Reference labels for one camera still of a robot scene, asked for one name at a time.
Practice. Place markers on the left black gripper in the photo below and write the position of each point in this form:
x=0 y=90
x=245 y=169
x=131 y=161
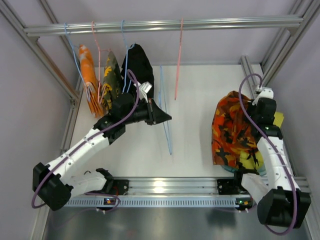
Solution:
x=151 y=113

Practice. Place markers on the blue hanger with camouflage trousers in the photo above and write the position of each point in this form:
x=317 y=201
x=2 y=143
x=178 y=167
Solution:
x=163 y=106

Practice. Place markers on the orange red camouflage trousers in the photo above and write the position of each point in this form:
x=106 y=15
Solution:
x=231 y=131

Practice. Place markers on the pink wire hanger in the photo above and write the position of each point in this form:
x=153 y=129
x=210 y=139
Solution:
x=100 y=88
x=178 y=60

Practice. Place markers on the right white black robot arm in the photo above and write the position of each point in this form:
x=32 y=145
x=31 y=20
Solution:
x=280 y=201

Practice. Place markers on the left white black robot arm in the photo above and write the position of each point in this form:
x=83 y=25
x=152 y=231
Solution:
x=55 y=183

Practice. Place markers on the black trousers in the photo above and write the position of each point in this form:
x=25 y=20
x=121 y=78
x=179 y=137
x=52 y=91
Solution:
x=138 y=62

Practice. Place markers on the green yellow camouflage trousers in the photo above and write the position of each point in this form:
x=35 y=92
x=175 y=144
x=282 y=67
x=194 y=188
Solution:
x=112 y=83

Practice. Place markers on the orange white trousers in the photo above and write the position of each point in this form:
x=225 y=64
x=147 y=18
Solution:
x=87 y=69

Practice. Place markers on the teal transparent plastic bin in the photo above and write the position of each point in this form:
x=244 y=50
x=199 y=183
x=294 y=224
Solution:
x=230 y=168

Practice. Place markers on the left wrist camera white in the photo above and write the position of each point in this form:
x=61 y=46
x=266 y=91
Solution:
x=144 y=88

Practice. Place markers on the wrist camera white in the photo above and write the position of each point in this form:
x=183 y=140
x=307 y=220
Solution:
x=144 y=88
x=262 y=92

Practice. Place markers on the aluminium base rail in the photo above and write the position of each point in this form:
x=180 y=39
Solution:
x=150 y=187

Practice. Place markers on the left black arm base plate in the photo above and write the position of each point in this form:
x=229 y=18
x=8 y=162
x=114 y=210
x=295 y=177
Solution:
x=118 y=187

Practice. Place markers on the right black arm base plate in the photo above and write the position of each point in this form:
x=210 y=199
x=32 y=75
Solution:
x=229 y=186

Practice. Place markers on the grey slotted cable duct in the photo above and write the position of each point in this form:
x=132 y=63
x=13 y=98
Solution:
x=160 y=202

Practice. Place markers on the aluminium hanging rail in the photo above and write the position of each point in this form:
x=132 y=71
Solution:
x=257 y=22

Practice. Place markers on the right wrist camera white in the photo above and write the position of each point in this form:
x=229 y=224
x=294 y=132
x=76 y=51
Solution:
x=262 y=92

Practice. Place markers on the blue wire hanger leftmost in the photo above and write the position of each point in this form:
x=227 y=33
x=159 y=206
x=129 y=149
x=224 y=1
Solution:
x=76 y=61

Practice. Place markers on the aluminium frame right post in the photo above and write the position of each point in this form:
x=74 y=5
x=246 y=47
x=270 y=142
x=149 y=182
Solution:
x=287 y=38

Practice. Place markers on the aluminium frame post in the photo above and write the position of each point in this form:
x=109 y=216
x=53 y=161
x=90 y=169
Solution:
x=74 y=93
x=287 y=38

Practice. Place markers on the aluminium frame left post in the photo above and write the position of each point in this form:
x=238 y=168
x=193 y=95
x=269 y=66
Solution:
x=74 y=93

